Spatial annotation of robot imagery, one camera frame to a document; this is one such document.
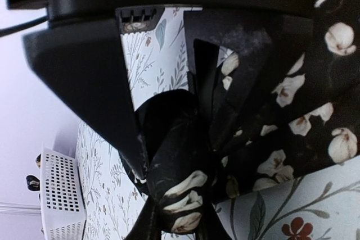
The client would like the floral tablecloth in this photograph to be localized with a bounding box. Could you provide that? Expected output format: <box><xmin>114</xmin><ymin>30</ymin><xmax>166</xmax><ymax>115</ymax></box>
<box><xmin>76</xmin><ymin>6</ymin><xmax>359</xmax><ymax>239</ymax></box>

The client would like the white plastic basket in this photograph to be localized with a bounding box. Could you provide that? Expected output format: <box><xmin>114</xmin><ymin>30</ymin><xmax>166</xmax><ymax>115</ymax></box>
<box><xmin>40</xmin><ymin>148</ymin><xmax>87</xmax><ymax>240</ymax></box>

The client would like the black floral tie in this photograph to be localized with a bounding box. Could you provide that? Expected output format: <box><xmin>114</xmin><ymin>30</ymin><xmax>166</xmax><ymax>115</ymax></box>
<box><xmin>123</xmin><ymin>0</ymin><xmax>359</xmax><ymax>239</ymax></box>

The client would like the brown patterned ties pile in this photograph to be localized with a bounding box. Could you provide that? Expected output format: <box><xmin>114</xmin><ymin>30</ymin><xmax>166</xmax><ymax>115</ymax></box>
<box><xmin>25</xmin><ymin>153</ymin><xmax>43</xmax><ymax>192</ymax></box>

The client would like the left metal frame post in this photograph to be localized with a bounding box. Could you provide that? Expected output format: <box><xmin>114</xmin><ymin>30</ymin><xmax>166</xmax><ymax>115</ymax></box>
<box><xmin>0</xmin><ymin>202</ymin><xmax>41</xmax><ymax>215</ymax></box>

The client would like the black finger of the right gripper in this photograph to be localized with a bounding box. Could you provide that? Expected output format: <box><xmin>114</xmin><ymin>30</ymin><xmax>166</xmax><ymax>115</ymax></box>
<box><xmin>23</xmin><ymin>6</ymin><xmax>164</xmax><ymax>178</ymax></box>
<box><xmin>183</xmin><ymin>9</ymin><xmax>313</xmax><ymax>150</ymax></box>

